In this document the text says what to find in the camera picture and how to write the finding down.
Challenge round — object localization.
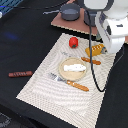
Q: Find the fork with wooden handle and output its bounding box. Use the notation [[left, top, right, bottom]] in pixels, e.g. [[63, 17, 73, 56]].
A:
[[48, 73, 89, 91]]

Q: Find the small grey saucepan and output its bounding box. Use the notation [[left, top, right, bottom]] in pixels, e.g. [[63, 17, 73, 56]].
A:
[[42, 2, 81, 22]]

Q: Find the brown wooden tray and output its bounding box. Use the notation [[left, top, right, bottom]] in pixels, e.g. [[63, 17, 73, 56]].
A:
[[50, 0, 128, 44]]

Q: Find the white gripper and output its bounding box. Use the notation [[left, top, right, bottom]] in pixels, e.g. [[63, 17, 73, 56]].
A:
[[95, 12, 128, 53]]

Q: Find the round beige plate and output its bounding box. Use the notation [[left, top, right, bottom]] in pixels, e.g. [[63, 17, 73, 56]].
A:
[[58, 57, 86, 81]]

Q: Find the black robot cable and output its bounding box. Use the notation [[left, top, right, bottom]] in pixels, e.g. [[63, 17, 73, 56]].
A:
[[87, 9, 125, 93]]

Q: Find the brown toy sausage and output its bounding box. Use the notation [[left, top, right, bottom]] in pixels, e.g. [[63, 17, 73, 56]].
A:
[[8, 71, 33, 78]]

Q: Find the knife with wooden handle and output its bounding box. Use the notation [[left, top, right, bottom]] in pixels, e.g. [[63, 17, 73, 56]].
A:
[[60, 50, 102, 66]]

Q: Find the woven beige placemat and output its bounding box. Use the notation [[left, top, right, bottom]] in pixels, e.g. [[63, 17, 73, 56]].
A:
[[15, 32, 119, 128]]

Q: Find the yellow toy bread loaf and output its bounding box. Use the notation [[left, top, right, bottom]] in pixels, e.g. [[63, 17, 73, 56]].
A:
[[85, 44, 104, 56]]

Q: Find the red toy tomato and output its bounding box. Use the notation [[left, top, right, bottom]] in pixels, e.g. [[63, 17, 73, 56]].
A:
[[69, 37, 78, 48]]

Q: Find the large grey pot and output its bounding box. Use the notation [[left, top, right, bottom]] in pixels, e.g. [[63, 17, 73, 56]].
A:
[[84, 10, 97, 27]]

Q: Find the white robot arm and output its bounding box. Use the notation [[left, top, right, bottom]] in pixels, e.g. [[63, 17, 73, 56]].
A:
[[83, 0, 128, 53]]

